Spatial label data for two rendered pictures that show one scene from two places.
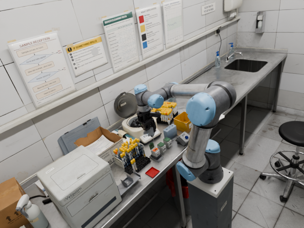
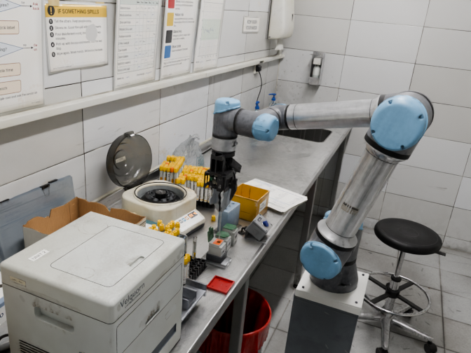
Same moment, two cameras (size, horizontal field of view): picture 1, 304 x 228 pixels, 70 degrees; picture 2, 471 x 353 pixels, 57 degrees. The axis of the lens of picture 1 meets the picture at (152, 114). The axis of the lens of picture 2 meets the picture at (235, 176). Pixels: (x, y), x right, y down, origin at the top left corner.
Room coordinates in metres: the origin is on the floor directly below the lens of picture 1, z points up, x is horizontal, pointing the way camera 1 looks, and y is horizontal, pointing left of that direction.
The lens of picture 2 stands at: (0.02, 0.59, 1.69)
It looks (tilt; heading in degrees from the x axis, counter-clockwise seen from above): 21 degrees down; 332
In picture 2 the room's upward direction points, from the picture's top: 5 degrees clockwise
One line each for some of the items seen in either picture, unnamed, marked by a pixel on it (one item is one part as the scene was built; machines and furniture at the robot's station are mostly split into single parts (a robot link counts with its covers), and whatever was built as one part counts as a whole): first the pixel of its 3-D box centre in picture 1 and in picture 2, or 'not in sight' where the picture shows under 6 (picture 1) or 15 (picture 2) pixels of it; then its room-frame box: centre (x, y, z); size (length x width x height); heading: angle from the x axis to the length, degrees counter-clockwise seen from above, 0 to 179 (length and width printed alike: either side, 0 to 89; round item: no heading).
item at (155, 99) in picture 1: (154, 98); (259, 124); (1.06, -0.03, 1.38); 0.11 x 0.11 x 0.08; 33
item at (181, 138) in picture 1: (182, 138); (254, 226); (1.27, -0.18, 0.92); 0.13 x 0.07 x 0.08; 41
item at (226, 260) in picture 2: (156, 156); (216, 256); (1.16, 0.02, 0.89); 0.09 x 0.05 x 0.04; 41
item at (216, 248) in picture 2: (155, 153); (216, 249); (1.16, 0.02, 0.92); 0.05 x 0.04 x 0.06; 41
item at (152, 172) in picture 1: (152, 172); (220, 284); (1.03, 0.07, 0.88); 0.07 x 0.07 x 0.01; 41
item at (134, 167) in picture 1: (136, 159); (183, 260); (1.11, 0.16, 0.93); 0.17 x 0.09 x 0.11; 132
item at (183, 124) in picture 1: (185, 122); (248, 202); (1.45, -0.25, 0.93); 0.13 x 0.13 x 0.10; 37
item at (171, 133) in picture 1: (170, 133); (228, 218); (1.35, -0.11, 0.92); 0.10 x 0.07 x 0.10; 126
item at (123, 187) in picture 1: (124, 184); (179, 304); (0.93, 0.24, 0.92); 0.21 x 0.07 x 0.05; 131
